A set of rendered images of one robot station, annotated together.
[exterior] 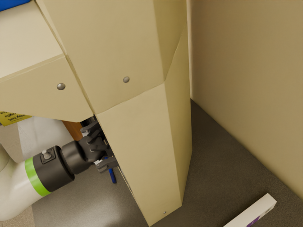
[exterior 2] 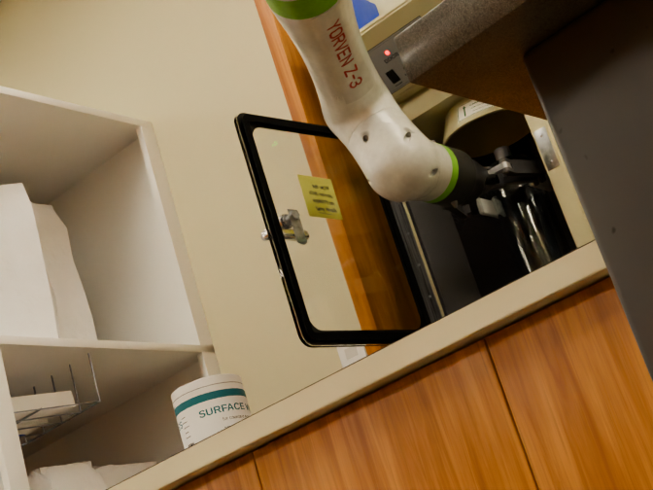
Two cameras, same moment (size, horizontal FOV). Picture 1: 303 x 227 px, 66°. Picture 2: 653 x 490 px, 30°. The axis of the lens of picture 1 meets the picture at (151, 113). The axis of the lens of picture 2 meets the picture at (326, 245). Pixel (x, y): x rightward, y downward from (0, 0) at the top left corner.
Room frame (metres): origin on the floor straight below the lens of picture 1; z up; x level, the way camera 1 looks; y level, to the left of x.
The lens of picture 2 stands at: (-0.99, 1.44, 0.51)
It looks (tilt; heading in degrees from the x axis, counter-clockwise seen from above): 20 degrees up; 324
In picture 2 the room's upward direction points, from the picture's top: 18 degrees counter-clockwise
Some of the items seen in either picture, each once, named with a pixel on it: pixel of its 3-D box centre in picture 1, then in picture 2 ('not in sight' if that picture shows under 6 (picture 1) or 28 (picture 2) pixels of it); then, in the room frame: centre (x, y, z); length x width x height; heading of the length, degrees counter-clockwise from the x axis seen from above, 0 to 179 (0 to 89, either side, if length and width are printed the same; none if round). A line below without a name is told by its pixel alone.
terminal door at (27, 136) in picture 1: (27, 124); (336, 230); (0.48, 0.35, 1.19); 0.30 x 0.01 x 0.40; 103
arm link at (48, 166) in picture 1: (55, 166); (442, 173); (0.32, 0.24, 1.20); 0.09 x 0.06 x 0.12; 20
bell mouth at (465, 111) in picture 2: not in sight; (486, 120); (0.40, 0.03, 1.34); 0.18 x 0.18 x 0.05
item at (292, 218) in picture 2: not in sight; (294, 227); (0.45, 0.45, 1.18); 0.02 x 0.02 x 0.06; 13
